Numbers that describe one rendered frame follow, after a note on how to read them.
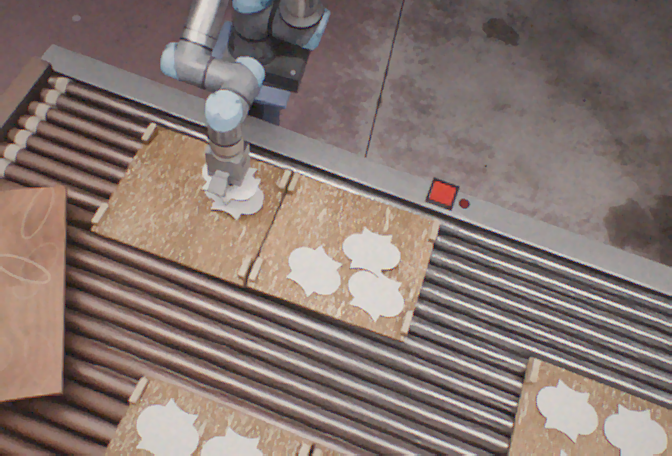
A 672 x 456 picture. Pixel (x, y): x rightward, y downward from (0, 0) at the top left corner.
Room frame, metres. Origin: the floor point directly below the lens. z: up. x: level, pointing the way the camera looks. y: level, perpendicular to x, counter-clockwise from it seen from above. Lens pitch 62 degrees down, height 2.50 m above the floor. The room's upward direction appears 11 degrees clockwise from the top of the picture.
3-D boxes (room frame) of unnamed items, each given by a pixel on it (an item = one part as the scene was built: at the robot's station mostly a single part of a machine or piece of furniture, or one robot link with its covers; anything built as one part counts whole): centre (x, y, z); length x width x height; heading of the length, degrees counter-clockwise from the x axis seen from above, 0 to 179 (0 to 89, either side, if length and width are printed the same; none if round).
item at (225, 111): (0.84, 0.26, 1.30); 0.09 x 0.08 x 0.11; 170
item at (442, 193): (0.98, -0.29, 0.92); 0.06 x 0.06 x 0.01; 79
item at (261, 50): (1.36, 0.32, 0.99); 0.15 x 0.15 x 0.10
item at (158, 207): (0.82, 0.35, 0.93); 0.41 x 0.35 x 0.02; 80
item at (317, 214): (0.75, -0.06, 0.93); 0.41 x 0.35 x 0.02; 80
